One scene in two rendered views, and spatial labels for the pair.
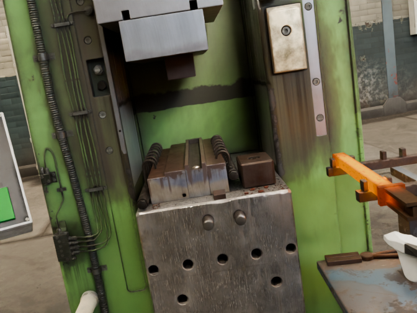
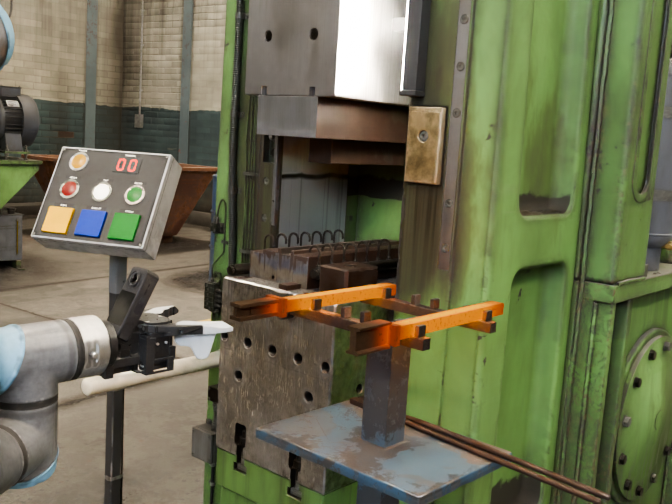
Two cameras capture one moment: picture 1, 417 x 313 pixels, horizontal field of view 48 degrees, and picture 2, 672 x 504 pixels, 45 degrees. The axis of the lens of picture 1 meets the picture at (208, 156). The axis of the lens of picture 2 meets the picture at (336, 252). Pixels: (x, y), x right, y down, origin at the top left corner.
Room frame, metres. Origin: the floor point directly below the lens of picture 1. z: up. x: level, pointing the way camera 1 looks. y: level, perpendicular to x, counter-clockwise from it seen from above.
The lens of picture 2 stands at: (-0.24, -1.34, 1.28)
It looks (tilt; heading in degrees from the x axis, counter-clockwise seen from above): 8 degrees down; 41
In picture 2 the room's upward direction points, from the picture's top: 4 degrees clockwise
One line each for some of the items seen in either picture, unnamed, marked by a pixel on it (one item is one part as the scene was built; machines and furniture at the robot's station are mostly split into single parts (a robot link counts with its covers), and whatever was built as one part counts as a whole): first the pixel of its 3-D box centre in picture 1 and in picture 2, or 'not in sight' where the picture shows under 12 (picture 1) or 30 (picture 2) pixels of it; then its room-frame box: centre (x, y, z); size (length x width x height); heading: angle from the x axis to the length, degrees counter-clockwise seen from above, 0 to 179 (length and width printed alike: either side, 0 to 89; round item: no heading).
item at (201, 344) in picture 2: not in sight; (203, 341); (0.57, -0.36, 0.95); 0.09 x 0.03 x 0.06; 143
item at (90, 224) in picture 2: not in sight; (91, 224); (0.93, 0.57, 1.01); 0.07 x 0.05 x 0.07; 116
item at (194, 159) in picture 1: (194, 151); (342, 247); (1.35, 0.04, 0.99); 0.42 x 0.05 x 0.01; 1
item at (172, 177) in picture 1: (188, 164); (334, 259); (1.35, 0.06, 0.96); 0.42 x 0.20 x 0.09; 1
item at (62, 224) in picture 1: (66, 245); (214, 296); (1.26, 0.43, 0.80); 0.06 x 0.03 x 0.14; 91
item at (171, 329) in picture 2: not in sight; (174, 328); (0.53, -0.34, 0.97); 0.09 x 0.05 x 0.02; 143
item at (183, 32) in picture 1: (167, 40); (343, 120); (1.35, 0.06, 1.32); 0.42 x 0.20 x 0.10; 1
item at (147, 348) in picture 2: not in sight; (132, 343); (0.48, -0.30, 0.94); 0.12 x 0.08 x 0.09; 179
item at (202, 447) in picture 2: not in sight; (209, 442); (1.25, 0.42, 0.36); 0.09 x 0.07 x 0.12; 91
